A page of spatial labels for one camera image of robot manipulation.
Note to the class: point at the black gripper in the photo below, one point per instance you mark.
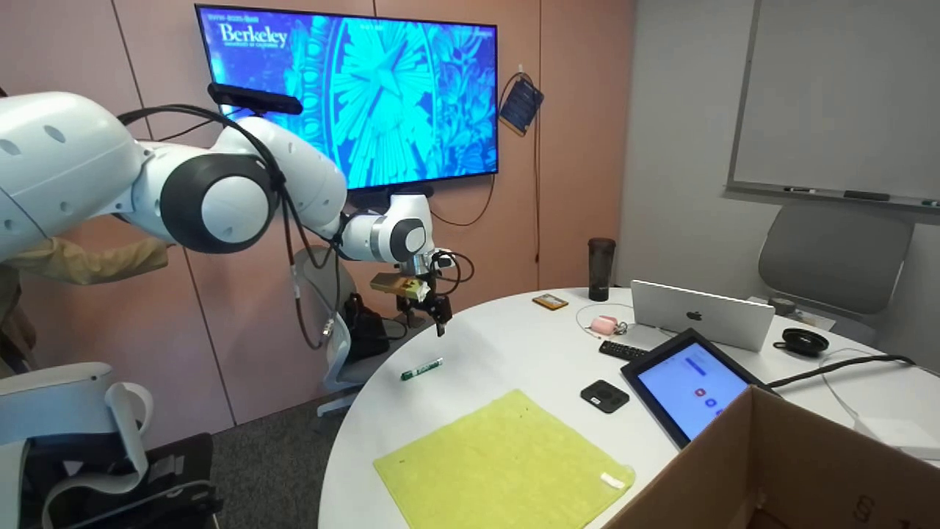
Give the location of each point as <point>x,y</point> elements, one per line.
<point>421,298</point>

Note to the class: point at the green marker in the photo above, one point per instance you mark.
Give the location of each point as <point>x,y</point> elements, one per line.
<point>421,371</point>

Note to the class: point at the yellow-green towel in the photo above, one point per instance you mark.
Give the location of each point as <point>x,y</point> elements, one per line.
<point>500,461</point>

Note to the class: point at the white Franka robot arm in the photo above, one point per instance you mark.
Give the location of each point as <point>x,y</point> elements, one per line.
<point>69,167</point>

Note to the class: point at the forearm in tan sleeve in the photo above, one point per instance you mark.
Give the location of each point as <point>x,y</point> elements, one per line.
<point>88,262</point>

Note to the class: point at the brown cardboard box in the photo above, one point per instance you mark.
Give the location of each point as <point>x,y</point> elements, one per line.
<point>832,471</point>

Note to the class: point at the black backpack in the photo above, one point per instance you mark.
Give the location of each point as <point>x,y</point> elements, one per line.
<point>365,329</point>

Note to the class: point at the grey white office chair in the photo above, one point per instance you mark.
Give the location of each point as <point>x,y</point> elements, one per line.
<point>337,355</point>

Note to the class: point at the small brown card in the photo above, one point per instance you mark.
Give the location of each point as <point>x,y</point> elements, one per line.
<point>549,304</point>

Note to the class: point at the black video bar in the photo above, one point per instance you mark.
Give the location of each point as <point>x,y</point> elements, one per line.
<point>365,198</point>

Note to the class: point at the pink computer mouse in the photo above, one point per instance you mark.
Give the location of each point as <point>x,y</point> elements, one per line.
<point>606,324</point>

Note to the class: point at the black tumbler cup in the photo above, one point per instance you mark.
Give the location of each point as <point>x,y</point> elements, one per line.
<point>602,270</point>

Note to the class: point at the black remote control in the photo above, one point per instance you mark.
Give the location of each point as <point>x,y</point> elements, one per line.
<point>618,351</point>

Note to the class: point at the small black phone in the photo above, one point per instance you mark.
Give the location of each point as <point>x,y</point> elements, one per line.
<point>606,399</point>

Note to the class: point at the black tablet blue screen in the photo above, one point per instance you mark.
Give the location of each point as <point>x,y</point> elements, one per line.
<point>691,387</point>

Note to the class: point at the silver laptop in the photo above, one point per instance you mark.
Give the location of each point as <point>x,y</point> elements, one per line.
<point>700,314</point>

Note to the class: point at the small dark cup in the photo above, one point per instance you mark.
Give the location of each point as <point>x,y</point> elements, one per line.
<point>782,308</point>

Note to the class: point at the black round puck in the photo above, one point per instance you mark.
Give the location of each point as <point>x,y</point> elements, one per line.
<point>806,343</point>

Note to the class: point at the grey lounge chair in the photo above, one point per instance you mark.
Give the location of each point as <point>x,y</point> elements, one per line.
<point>838,255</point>

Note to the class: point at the person's torso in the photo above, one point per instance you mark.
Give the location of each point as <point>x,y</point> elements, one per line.
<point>13,334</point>

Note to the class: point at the tan wrist camera mount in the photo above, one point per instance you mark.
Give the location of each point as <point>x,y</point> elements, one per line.
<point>390,283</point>

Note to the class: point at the wall-mounted TV screen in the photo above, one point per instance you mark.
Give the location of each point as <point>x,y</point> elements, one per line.
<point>421,99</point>

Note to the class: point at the black wall tablet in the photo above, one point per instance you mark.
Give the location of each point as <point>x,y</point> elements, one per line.
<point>521,104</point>

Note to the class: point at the wall whiteboard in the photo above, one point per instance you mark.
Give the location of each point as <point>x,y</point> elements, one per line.
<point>840,99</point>

